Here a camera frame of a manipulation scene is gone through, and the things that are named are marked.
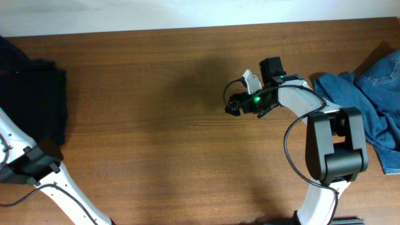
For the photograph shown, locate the black t-shirt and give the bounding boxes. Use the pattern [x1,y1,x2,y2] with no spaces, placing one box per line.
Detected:
[1,36,31,72]

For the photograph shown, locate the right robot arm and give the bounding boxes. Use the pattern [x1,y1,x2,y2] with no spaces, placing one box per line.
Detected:
[222,57,369,225]

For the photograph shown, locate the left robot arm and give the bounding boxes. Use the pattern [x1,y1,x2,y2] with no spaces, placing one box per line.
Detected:
[1,111,114,224]

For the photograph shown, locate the black fabric storage container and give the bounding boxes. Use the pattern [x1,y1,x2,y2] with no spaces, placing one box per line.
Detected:
[1,59,68,146]

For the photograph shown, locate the blue denim jeans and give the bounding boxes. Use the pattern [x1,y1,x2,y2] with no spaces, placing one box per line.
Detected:
[314,50,399,174]

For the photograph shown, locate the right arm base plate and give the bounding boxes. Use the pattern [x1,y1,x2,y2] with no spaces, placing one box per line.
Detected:
[331,218,365,225]

